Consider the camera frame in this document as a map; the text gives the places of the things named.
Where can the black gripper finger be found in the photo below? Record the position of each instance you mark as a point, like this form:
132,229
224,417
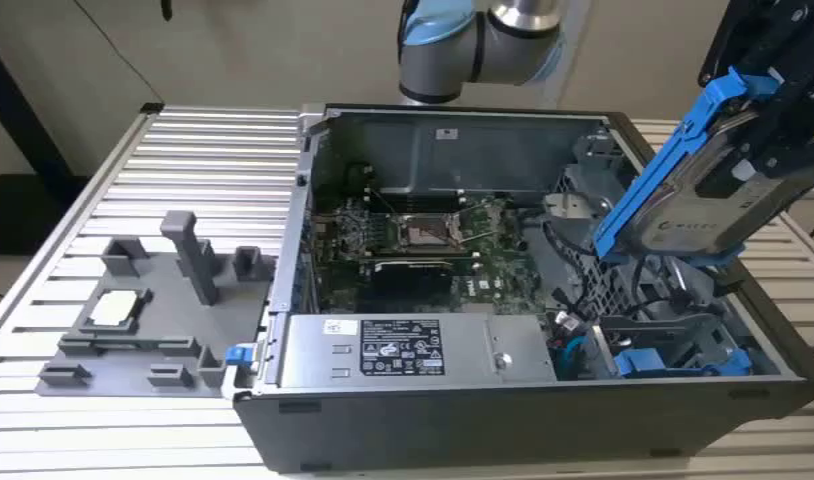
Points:
760,30
803,110

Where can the hard disk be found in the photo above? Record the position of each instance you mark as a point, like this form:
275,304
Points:
674,200

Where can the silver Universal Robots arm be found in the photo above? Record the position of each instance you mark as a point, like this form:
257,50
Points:
447,60

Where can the empty blue disk carrier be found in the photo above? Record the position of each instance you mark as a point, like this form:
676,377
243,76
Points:
636,362

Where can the black RAM slot bank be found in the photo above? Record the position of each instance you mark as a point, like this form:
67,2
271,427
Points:
416,200

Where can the grey metal drive cage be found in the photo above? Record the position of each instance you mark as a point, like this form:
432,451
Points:
574,205

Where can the green motherboard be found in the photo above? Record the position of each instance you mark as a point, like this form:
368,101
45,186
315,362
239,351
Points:
500,280

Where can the CPU socket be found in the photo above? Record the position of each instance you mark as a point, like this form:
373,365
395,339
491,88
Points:
423,232

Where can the black graphics card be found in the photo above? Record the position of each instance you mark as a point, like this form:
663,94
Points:
407,287

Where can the black open PC case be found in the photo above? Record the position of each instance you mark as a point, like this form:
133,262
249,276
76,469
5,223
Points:
447,430

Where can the silver power supply unit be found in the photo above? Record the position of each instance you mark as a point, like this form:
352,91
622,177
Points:
313,350

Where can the black hanging object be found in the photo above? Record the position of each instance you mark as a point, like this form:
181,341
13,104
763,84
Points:
167,10

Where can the black table corner cap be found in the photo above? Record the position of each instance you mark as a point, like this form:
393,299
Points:
152,106

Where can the blue case latch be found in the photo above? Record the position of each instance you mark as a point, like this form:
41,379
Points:
236,356

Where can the grey parts rack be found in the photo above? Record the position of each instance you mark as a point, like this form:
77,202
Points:
167,300

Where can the silver CPU chip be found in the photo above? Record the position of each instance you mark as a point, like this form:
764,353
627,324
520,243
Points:
115,307

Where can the black stand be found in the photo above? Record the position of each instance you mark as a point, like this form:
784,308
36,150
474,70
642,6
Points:
20,215

